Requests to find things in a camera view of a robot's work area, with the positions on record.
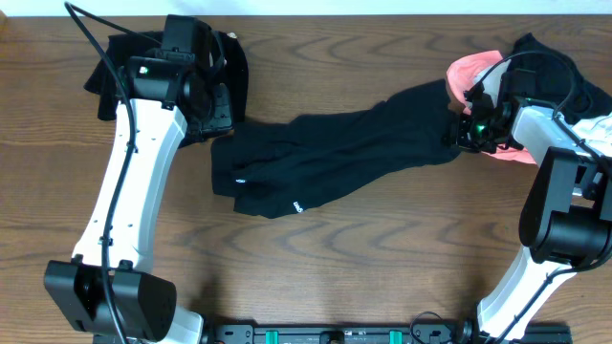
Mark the black crumpled garment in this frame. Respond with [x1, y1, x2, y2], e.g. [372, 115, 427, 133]
[508, 33, 611, 124]

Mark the black velvet buttoned garment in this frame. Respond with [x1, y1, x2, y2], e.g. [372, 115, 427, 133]
[84, 16, 249, 147]

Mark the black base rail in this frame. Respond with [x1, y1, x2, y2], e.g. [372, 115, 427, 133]
[93, 311, 574, 344]

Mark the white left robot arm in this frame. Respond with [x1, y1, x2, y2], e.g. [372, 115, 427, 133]
[44, 15, 234, 343]

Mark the white garment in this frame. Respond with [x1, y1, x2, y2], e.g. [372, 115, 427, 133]
[467, 61, 611, 164]

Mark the black polo shirt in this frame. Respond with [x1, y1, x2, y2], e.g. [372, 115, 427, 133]
[211, 79, 459, 219]

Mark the coral pink garment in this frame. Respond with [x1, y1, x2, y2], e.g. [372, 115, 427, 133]
[447, 51, 536, 164]

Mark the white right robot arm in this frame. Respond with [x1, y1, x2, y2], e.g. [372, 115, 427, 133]
[448, 70, 611, 343]

